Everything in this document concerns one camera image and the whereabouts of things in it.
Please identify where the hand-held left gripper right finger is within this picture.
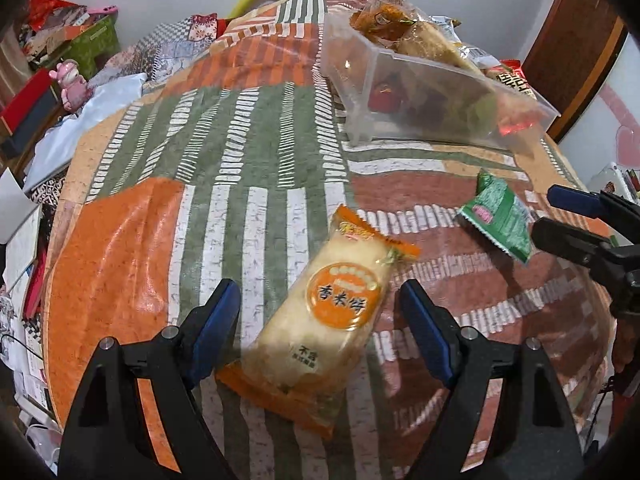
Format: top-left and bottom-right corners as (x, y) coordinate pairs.
(398, 279), (586, 480)

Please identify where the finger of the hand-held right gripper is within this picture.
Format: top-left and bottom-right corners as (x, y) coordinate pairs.
(531, 216), (623, 283)
(546, 184), (640, 227)

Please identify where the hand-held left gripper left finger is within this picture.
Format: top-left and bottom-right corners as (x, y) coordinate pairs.
(59, 278), (242, 480)

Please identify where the green snack packet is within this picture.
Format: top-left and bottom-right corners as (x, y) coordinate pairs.
(454, 167), (538, 266)

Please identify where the orange rice cracker packet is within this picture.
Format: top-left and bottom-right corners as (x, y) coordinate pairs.
(215, 204), (422, 441)

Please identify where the clear plastic container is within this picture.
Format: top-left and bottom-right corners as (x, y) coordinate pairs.
(319, 2), (561, 153)

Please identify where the orange fried snack bag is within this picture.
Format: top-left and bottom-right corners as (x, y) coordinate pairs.
(349, 0), (418, 43)

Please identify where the white cabinet with pink print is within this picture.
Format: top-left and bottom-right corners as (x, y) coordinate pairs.
(555, 35), (640, 201)

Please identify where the striped patchwork tablecloth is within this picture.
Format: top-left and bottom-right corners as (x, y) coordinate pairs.
(42, 0), (618, 480)

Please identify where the red patterned snack packet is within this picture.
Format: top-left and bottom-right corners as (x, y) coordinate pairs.
(492, 59), (538, 103)

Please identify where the brown wooden door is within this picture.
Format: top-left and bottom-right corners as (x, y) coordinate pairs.
(520, 0), (628, 143)

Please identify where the silver foil snack packet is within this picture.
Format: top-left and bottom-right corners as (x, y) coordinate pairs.
(452, 44), (501, 68)

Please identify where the stack of books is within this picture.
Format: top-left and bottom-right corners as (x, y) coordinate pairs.
(0, 205), (51, 321)

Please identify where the white paper sheet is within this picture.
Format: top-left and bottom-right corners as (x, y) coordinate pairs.
(0, 167), (41, 246)

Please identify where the light blue cloth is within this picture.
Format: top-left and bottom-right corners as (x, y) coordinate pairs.
(22, 72), (148, 191)

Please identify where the pink toy figure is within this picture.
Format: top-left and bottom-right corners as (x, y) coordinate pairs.
(54, 58), (93, 113)

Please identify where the checkered floral quilt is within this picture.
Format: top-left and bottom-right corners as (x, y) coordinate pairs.
(92, 12), (236, 86)

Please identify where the red flat box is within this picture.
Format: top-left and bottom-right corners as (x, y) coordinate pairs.
(0, 67), (58, 133)

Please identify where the red plastic bag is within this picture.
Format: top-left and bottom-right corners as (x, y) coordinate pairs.
(27, 0), (66, 31)

